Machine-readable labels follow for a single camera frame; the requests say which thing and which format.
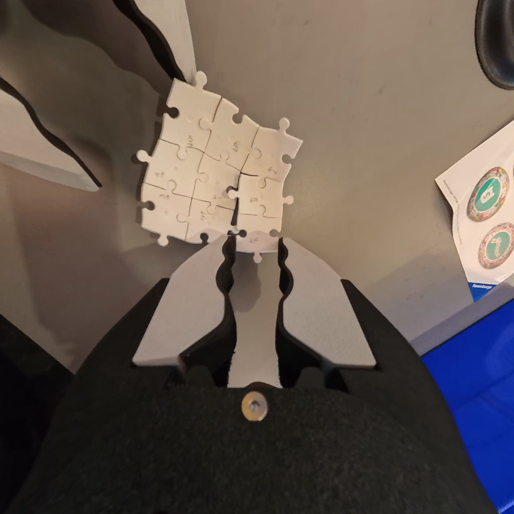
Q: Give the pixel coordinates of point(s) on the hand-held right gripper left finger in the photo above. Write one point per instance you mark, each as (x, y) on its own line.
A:
(188, 317)

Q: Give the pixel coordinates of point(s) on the small joined puzzle pair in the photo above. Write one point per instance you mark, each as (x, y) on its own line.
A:
(257, 208)

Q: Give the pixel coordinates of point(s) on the joined white puzzle section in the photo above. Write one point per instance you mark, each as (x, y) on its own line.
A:
(192, 160)

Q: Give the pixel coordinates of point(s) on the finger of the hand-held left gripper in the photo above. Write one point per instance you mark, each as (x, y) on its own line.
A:
(32, 148)
(176, 36)

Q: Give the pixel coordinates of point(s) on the blue box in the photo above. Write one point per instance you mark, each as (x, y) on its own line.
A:
(474, 381)

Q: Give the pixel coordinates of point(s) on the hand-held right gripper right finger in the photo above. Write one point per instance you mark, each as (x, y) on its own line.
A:
(325, 321)

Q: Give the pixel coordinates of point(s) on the white printed instruction sheet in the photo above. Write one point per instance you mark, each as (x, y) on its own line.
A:
(461, 225)

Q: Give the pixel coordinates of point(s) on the black round desk grommet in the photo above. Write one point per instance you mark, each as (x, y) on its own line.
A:
(498, 44)

